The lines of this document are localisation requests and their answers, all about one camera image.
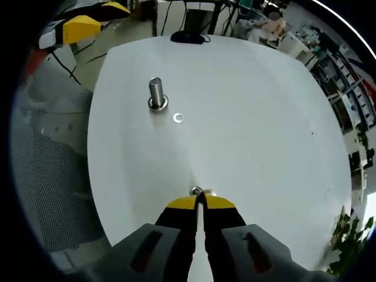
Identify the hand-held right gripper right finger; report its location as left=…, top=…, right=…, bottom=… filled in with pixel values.
left=202, top=194, right=327, bottom=282

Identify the black mesh chair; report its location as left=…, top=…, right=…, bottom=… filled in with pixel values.
left=11, top=129, right=112, bottom=253

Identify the silver threaded stud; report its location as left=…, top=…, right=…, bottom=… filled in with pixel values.
left=147, top=76, right=170, bottom=112

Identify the white cabinet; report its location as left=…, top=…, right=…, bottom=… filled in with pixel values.
left=276, top=31, right=312, bottom=64

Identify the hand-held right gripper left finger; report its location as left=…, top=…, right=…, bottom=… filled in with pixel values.
left=110, top=195, right=198, bottom=282

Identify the black round device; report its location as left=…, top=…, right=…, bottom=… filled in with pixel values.
left=170, top=30, right=211, bottom=45

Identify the dark grey box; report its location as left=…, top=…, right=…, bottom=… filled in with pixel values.
left=186, top=8, right=212, bottom=32

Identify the shelf unit with white bins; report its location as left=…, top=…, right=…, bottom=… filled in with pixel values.
left=311, top=32, right=376, bottom=130

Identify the small green plant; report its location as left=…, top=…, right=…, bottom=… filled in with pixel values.
left=357, top=123, right=374, bottom=171

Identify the large potted plant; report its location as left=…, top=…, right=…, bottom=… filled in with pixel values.
left=328, top=213, right=375, bottom=276

